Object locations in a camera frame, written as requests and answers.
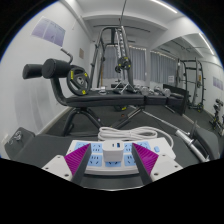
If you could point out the small purple wall poster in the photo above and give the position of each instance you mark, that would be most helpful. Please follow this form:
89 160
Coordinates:
217 83

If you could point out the black padded gym bench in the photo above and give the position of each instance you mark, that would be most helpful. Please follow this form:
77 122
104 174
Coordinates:
43 147

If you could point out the black bench with roller pads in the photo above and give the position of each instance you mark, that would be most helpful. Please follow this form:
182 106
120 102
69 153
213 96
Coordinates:
100 99

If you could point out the chrome dumbbells group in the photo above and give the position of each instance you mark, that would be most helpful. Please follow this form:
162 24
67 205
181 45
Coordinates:
146 90

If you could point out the black weight plate yellow marks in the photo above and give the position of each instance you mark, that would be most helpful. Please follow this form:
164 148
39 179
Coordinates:
77 81
124 63

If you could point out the black exercise machine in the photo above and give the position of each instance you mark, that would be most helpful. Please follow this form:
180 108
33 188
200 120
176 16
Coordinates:
217 116

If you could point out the white power strip blue sockets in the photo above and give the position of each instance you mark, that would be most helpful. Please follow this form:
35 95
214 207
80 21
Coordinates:
97 160

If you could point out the small white charger block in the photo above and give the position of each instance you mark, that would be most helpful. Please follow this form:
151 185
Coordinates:
113 154

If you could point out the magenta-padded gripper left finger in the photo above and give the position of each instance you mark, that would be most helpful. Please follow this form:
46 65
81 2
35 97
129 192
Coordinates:
76 159

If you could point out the small brown wall sign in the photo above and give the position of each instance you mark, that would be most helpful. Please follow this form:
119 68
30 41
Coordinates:
81 53

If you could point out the black squat rack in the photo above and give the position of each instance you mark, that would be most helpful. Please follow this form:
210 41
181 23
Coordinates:
198 86

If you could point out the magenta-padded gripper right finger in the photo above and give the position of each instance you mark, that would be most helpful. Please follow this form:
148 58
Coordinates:
147 158

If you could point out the grey window curtain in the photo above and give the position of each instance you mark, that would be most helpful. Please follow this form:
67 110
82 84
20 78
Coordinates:
137 63
164 68

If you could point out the white ceiling light strip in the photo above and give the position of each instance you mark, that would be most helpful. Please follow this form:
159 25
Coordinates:
206 43
164 6

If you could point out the silver bench adjustment knob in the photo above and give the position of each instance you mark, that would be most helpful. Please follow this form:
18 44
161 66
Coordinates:
16 136

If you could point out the silver barbell bar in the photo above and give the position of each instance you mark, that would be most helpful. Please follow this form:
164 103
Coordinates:
191 144

